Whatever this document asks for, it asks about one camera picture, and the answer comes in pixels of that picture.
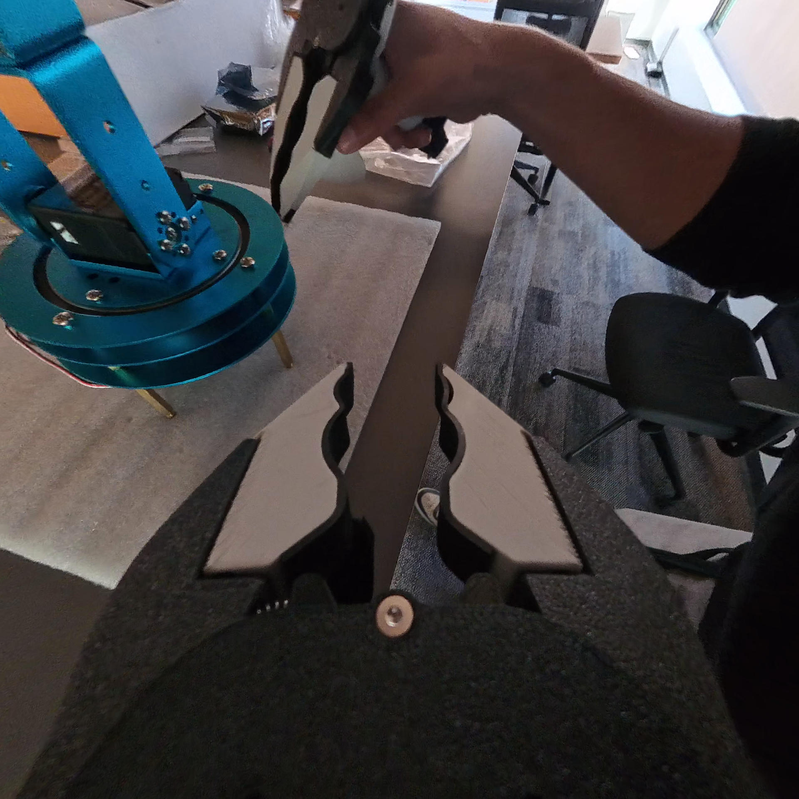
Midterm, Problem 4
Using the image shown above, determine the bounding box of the black swivel chair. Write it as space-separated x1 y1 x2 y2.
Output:
538 291 799 508

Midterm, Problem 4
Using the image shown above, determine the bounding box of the person's right hand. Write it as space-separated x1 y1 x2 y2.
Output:
336 0 541 156

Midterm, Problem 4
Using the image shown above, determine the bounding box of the white box with orange side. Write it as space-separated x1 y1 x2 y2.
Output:
0 0 295 149

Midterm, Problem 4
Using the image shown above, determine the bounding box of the small clear flat bag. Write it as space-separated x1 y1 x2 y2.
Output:
155 128 217 158

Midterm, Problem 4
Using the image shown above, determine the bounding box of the white foam sheet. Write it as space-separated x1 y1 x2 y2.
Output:
0 176 442 591

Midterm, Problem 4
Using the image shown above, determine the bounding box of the silver bag with blue wrap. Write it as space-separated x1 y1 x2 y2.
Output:
200 60 278 136

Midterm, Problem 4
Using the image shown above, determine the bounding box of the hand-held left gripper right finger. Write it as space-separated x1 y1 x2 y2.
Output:
434 363 586 578

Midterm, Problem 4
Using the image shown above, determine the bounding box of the dark grey desk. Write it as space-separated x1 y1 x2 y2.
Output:
0 109 524 799

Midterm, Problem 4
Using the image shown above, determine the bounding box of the person's right forearm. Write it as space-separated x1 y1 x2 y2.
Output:
499 25 799 302

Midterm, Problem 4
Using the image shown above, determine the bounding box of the person's black shirt torso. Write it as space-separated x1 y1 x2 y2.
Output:
696 459 799 799

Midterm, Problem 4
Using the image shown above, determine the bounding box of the large clear plastic bag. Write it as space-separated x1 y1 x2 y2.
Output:
361 119 473 189

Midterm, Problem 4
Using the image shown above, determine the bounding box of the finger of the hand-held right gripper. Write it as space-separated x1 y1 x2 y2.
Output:
268 51 313 223
283 78 367 216

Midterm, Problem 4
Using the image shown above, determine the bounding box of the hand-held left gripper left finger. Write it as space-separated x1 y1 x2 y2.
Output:
203 362 375 578

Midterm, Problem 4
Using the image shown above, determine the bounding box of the blue toy robot arm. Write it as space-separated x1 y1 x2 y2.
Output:
0 0 297 420

